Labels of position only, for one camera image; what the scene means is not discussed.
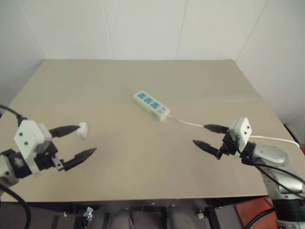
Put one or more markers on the white caster wheel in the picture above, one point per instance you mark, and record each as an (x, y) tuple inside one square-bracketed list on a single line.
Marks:
[(201, 214)]

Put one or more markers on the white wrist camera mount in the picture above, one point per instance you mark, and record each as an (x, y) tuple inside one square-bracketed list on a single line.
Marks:
[(243, 131), (25, 136)]

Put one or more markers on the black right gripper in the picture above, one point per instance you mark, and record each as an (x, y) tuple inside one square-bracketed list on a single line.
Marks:
[(228, 148)]

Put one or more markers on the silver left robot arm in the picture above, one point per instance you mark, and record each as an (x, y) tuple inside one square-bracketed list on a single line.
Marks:
[(7, 173)]

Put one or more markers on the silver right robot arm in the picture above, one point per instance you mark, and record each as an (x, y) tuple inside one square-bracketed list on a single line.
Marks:
[(272, 152)]

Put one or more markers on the white power strip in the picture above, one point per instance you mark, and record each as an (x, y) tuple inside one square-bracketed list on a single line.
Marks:
[(151, 104)]

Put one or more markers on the black table frame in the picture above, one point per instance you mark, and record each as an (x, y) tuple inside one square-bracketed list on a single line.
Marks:
[(155, 207)]

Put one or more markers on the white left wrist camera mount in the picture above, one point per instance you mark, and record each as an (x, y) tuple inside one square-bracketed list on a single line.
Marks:
[(25, 136)]

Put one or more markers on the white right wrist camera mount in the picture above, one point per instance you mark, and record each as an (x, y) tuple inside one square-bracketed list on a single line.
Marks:
[(243, 131)]

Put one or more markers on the small red object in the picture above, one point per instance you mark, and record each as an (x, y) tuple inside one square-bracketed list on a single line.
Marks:
[(303, 150)]

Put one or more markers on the orange red panel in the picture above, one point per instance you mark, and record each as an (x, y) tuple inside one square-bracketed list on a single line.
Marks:
[(252, 210)]

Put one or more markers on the silver metal clamp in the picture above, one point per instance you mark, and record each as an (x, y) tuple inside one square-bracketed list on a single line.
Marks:
[(88, 212)]

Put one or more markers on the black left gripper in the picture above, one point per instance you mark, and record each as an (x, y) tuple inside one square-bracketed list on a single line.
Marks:
[(46, 158)]

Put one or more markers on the white plug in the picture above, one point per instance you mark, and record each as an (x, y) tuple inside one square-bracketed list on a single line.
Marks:
[(82, 130)]

